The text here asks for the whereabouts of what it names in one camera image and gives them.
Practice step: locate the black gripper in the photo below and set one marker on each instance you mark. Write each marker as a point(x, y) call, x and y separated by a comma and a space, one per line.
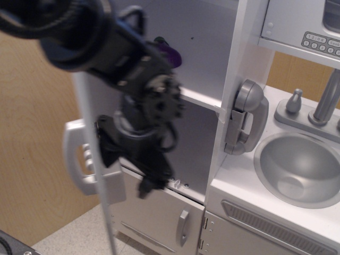
point(143, 148)

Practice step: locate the silver fridge door handle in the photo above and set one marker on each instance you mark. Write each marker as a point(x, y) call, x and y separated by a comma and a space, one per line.
point(73, 138)

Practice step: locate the white toy fridge door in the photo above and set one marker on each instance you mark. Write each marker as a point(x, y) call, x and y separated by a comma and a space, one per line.
point(95, 98)

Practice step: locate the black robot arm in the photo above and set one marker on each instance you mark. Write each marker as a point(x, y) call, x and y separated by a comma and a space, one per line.
point(88, 36)

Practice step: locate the silver ice dispenser panel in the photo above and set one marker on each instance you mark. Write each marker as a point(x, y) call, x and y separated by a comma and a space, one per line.
point(88, 157)

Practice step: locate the white lower freezer door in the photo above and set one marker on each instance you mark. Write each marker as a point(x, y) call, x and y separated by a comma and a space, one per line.
point(153, 221)

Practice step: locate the white oven door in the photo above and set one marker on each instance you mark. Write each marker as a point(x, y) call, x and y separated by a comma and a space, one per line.
point(241, 231)

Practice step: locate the purple toy item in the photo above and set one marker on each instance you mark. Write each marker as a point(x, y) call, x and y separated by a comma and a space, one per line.
point(172, 55)

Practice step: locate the silver toy telephone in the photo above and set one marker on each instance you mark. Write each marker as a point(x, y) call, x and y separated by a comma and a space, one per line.
point(248, 119)

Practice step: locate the white toy kitchen cabinet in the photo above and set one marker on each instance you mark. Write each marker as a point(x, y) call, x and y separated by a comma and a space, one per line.
point(218, 44)

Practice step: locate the black base corner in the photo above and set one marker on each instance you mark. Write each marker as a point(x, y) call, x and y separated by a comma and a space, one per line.
point(10, 245)

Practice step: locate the silver toy sink basin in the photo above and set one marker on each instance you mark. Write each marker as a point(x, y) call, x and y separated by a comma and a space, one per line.
point(299, 169)

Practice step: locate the silver faucet knob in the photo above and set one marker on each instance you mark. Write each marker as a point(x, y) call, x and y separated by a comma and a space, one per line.
point(294, 103)

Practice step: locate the silver toy faucet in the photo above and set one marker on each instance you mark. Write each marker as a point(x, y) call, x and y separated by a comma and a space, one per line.
point(320, 120)

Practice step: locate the silver lower door handle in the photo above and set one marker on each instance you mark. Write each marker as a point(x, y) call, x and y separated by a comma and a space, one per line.
point(180, 231)

